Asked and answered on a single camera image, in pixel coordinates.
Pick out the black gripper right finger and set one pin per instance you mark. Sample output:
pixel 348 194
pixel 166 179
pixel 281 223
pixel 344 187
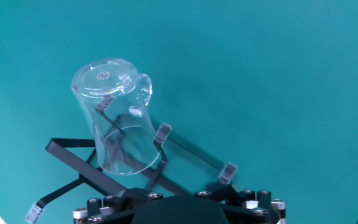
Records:
pixel 250 208

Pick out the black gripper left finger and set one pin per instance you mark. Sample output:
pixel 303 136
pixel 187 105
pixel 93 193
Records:
pixel 110 208

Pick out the green table mat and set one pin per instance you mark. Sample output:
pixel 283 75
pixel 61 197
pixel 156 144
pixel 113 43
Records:
pixel 259 93

